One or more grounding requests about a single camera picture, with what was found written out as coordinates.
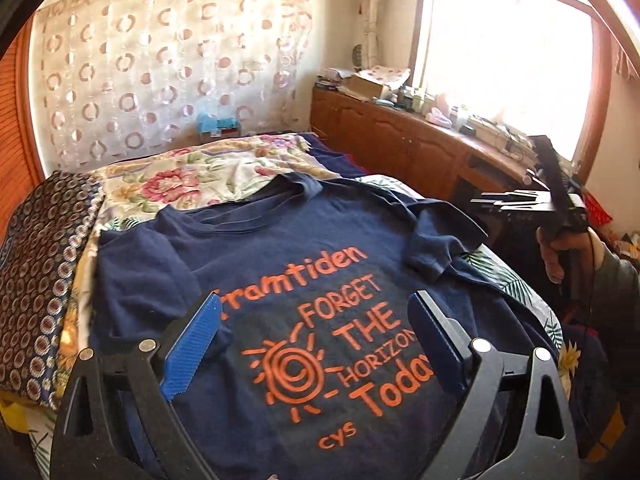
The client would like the red basket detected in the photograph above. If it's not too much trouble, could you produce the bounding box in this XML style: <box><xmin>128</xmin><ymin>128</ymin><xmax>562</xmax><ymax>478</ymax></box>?
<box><xmin>582</xmin><ymin>192</ymin><xmax>613</xmax><ymax>226</ymax></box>

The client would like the circle patterned sheer curtain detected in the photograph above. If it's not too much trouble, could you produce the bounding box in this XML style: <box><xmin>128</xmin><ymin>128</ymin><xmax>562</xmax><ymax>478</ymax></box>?
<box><xmin>30</xmin><ymin>0</ymin><xmax>326</xmax><ymax>171</ymax></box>

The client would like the dark patterned cloth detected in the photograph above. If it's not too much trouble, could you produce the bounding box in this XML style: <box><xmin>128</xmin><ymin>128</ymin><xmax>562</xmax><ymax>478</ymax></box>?
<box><xmin>0</xmin><ymin>170</ymin><xmax>106</xmax><ymax>411</ymax></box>

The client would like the wooden cabinet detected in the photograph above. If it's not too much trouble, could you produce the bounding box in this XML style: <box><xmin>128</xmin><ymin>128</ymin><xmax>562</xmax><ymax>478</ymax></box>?
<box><xmin>310</xmin><ymin>85</ymin><xmax>541</xmax><ymax>221</ymax></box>

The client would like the blue tissue box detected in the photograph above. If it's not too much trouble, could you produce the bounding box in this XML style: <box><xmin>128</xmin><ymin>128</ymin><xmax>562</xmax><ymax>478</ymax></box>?
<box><xmin>195</xmin><ymin>112</ymin><xmax>243</xmax><ymax>138</ymax></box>

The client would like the black chair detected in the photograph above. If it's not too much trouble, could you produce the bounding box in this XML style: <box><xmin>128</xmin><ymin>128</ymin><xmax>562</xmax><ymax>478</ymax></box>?
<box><xmin>480</xmin><ymin>207</ymin><xmax>548</xmax><ymax>286</ymax></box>

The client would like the beige window curtain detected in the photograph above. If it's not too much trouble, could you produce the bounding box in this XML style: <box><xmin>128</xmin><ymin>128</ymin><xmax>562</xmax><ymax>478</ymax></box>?
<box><xmin>357</xmin><ymin>0</ymin><xmax>401</xmax><ymax>71</ymax></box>

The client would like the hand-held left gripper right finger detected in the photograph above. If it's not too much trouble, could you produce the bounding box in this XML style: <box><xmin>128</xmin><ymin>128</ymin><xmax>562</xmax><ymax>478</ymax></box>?
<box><xmin>407</xmin><ymin>290</ymin><xmax>583</xmax><ymax>480</ymax></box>

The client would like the window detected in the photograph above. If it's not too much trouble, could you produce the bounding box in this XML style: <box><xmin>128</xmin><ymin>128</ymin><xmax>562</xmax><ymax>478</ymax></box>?
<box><xmin>410</xmin><ymin>0</ymin><xmax>616</xmax><ymax>161</ymax></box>

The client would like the cardboard box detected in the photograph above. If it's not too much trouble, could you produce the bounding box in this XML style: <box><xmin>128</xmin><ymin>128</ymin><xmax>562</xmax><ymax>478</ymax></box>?
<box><xmin>347</xmin><ymin>74</ymin><xmax>391</xmax><ymax>101</ymax></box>

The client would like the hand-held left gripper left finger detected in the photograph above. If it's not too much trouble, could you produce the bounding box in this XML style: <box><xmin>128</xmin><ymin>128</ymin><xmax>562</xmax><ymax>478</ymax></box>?
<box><xmin>52</xmin><ymin>291</ymin><xmax>223</xmax><ymax>480</ymax></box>

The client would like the person's right forearm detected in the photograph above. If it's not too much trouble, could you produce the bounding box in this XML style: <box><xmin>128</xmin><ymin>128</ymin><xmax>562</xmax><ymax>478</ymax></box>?
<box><xmin>582</xmin><ymin>247</ymin><xmax>640</xmax><ymax>361</ymax></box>

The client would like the person's right hand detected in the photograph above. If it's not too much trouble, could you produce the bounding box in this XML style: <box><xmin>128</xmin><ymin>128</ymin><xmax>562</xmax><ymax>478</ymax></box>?
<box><xmin>537</xmin><ymin>226</ymin><xmax>608</xmax><ymax>286</ymax></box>

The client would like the navy blanket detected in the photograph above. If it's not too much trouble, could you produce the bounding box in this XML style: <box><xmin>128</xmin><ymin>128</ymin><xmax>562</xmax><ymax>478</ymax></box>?
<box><xmin>255</xmin><ymin>131</ymin><xmax>373</xmax><ymax>181</ymax></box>

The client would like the leaf print bed sheet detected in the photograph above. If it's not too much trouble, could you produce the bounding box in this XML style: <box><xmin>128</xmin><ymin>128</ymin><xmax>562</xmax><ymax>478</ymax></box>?
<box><xmin>100</xmin><ymin>174</ymin><xmax>568</xmax><ymax>346</ymax></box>

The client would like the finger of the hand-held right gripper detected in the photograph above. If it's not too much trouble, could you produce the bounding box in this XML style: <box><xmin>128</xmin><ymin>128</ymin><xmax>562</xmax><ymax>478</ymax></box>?
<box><xmin>470</xmin><ymin>199</ymin><xmax>541</xmax><ymax>212</ymax></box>
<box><xmin>482</xmin><ymin>191</ymin><xmax>538</xmax><ymax>202</ymax></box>

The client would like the group of small bottles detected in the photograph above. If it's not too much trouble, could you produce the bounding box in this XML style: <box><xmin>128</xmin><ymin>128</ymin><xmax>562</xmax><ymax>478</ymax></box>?
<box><xmin>392</xmin><ymin>87</ymin><xmax>426</xmax><ymax>113</ymax></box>

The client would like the white power strip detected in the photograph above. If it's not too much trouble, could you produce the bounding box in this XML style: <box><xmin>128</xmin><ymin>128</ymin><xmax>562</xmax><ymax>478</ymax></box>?
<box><xmin>467</xmin><ymin>115</ymin><xmax>531</xmax><ymax>156</ymax></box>

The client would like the navy printed t-shirt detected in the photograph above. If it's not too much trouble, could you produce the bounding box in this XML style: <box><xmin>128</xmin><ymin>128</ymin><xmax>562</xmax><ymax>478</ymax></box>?
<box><xmin>90</xmin><ymin>172</ymin><xmax>561</xmax><ymax>480</ymax></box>

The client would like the floral quilt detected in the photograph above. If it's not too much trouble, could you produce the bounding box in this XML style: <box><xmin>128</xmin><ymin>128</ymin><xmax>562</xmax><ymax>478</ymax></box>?
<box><xmin>50</xmin><ymin>132</ymin><xmax>346</xmax><ymax>391</ymax></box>

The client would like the dotted wrapping paper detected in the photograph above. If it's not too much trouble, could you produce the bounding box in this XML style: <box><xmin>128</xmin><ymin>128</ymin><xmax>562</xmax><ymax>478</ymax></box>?
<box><xmin>367</xmin><ymin>64</ymin><xmax>412</xmax><ymax>88</ymax></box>

